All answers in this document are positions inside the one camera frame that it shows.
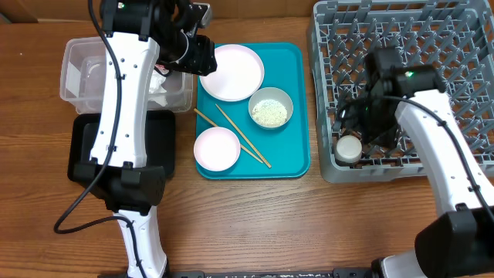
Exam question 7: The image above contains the white cup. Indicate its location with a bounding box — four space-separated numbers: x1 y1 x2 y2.
334 135 363 167

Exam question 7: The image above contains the white napkin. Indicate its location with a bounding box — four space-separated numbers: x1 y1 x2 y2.
149 70 167 107

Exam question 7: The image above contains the grey bowl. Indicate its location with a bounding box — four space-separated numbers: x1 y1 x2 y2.
248 87 293 130

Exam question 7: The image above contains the red snack wrapper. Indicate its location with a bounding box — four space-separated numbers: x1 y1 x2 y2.
154 66 173 77

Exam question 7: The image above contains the cooked white rice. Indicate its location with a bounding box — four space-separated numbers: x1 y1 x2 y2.
252 99 288 127

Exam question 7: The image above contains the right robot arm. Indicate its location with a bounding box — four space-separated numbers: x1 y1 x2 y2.
336 47 493 277

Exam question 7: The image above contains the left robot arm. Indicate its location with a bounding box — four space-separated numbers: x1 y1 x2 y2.
72 1 217 277

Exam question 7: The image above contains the grey dishwasher rack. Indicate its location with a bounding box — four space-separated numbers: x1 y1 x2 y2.
307 0 493 183

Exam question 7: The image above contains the large white plate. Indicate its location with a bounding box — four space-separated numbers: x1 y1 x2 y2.
199 44 265 102

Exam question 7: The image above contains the left wooden chopstick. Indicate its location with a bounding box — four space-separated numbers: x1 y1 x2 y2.
193 108 264 164

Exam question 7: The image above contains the wooden chopstick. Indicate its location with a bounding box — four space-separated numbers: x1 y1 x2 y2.
193 108 264 164
215 104 272 168

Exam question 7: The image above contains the right wooden chopstick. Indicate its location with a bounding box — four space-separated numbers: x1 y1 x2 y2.
215 104 272 168

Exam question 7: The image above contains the clear plastic bin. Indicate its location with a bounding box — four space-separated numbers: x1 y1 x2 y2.
59 37 194 114

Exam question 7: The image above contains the black plastic tray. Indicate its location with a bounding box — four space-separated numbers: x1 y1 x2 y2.
67 110 176 181

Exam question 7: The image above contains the teal serving tray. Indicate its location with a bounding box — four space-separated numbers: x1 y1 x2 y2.
196 42 310 180

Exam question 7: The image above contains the cardboard box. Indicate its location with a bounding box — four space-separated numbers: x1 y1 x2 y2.
1 0 316 23

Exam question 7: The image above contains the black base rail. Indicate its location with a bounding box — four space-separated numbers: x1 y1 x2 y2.
98 267 441 278

